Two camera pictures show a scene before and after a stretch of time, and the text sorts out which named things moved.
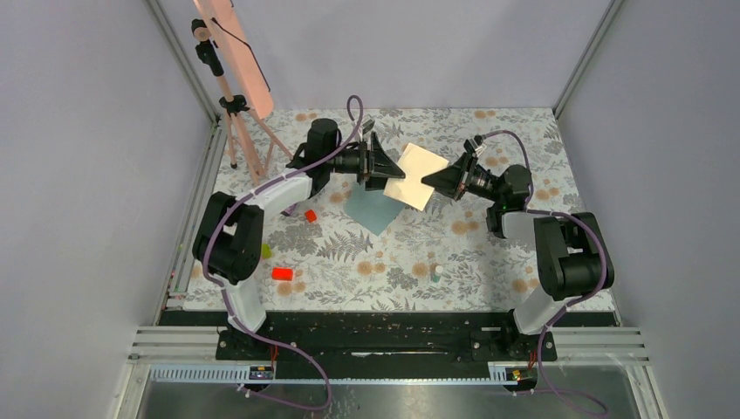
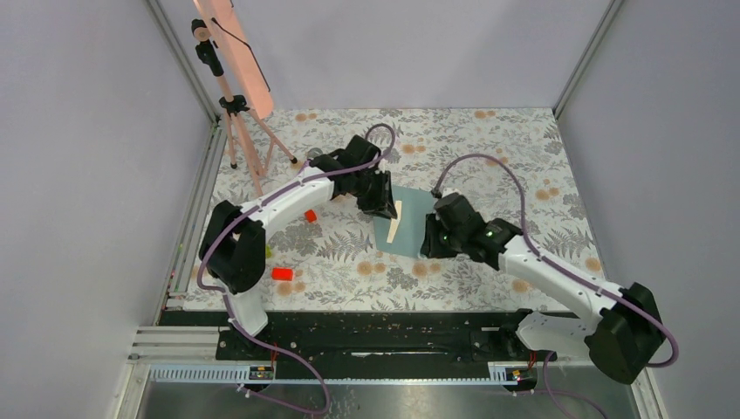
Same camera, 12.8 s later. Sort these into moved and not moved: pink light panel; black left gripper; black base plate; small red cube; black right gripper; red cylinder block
Moved: black left gripper; black right gripper
Not moved: small red cube; pink light panel; red cylinder block; black base plate
